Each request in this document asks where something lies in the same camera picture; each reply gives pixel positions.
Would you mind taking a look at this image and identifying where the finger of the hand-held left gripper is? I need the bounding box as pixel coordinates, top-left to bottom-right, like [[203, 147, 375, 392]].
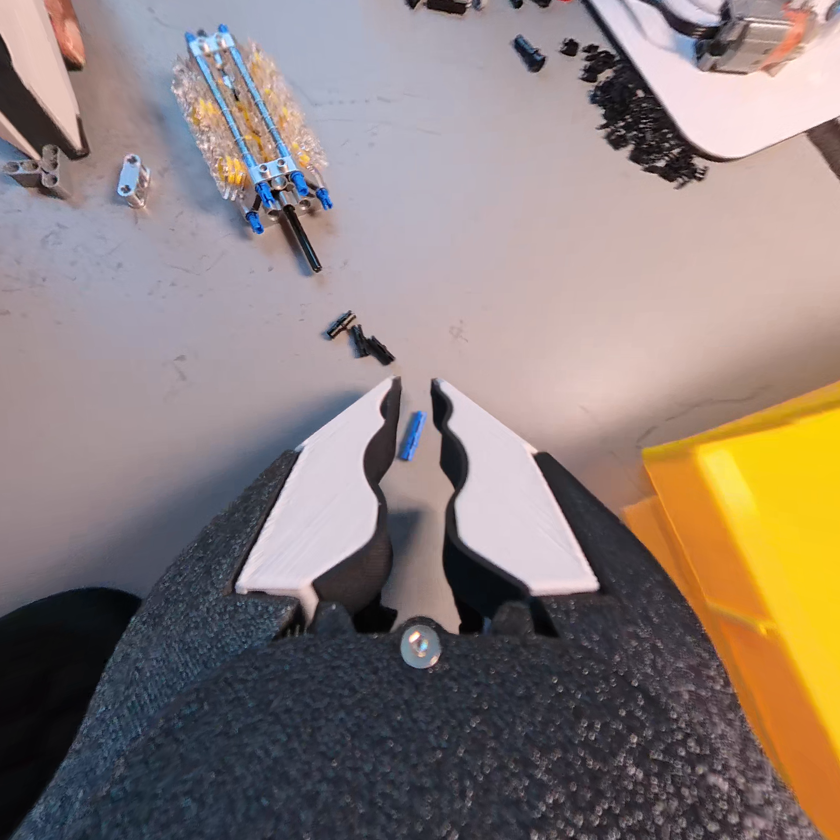
[[0, 0, 90, 161]]

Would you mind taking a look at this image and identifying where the yellow plastic bin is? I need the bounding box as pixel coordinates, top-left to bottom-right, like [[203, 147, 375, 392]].
[[624, 381, 840, 840]]

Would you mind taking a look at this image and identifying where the transparent brick engine model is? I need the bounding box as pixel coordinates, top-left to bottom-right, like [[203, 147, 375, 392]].
[[171, 24, 336, 274]]

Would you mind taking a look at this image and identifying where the white book stand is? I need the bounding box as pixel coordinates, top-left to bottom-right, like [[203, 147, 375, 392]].
[[587, 0, 840, 161]]

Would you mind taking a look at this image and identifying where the small grey holed beam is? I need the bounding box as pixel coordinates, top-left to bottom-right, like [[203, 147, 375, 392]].
[[116, 154, 152, 208]]

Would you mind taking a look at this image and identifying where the person's left hand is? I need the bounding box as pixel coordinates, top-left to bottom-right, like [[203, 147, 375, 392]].
[[44, 0, 88, 69]]

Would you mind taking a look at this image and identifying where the grey desk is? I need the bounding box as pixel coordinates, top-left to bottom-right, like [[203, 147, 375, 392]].
[[0, 0, 840, 657]]

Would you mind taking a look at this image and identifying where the dark cloth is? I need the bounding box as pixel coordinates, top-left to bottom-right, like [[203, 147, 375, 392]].
[[0, 587, 145, 840]]

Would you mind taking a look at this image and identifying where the grey battery box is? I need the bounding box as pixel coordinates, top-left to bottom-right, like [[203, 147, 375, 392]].
[[755, 0, 840, 56]]

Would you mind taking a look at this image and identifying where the small grey angled beam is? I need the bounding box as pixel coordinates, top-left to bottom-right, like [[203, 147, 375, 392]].
[[0, 142, 74, 200]]

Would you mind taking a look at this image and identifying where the pile of mixed brick parts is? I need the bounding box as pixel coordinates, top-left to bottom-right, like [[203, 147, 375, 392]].
[[405, 0, 552, 14]]

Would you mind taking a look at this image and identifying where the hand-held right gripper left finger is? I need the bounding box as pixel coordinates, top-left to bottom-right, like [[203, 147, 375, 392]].
[[234, 378, 403, 618]]

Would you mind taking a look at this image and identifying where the small grey motor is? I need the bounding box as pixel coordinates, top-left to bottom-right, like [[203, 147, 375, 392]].
[[693, 11, 778, 73]]

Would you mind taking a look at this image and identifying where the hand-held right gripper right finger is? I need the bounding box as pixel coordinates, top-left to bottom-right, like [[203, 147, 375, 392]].
[[431, 380, 601, 618]]

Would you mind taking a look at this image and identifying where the heap of black pins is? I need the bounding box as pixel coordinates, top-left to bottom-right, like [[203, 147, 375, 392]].
[[558, 40, 710, 187]]

